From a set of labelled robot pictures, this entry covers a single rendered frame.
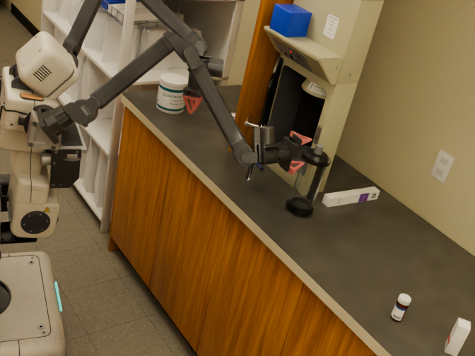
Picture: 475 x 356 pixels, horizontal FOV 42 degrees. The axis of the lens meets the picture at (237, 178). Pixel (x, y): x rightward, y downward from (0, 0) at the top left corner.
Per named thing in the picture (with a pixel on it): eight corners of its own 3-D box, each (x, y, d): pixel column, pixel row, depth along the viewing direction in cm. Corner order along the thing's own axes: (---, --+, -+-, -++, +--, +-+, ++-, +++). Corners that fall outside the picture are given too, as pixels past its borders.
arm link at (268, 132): (238, 161, 209) (241, 164, 200) (236, 127, 207) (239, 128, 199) (273, 159, 210) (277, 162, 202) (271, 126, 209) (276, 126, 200)
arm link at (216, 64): (196, 44, 236) (195, 39, 227) (225, 49, 236) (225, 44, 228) (191, 75, 236) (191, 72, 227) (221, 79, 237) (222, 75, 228)
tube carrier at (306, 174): (310, 202, 234) (327, 152, 224) (315, 217, 224) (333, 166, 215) (283, 197, 232) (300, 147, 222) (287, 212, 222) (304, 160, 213)
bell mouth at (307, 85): (325, 80, 246) (329, 67, 243) (355, 99, 234) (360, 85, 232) (292, 82, 236) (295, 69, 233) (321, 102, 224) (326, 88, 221)
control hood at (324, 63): (280, 50, 237) (287, 25, 232) (336, 85, 215) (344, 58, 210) (257, 51, 230) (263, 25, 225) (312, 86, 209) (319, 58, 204)
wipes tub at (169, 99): (174, 101, 292) (179, 71, 284) (189, 113, 283) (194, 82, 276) (150, 102, 284) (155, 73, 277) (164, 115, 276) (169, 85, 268)
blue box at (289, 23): (289, 27, 230) (295, 3, 225) (306, 37, 223) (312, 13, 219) (268, 27, 224) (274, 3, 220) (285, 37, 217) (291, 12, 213)
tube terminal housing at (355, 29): (299, 149, 274) (348, -25, 236) (348, 186, 253) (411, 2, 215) (254, 155, 260) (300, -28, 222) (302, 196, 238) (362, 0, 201)
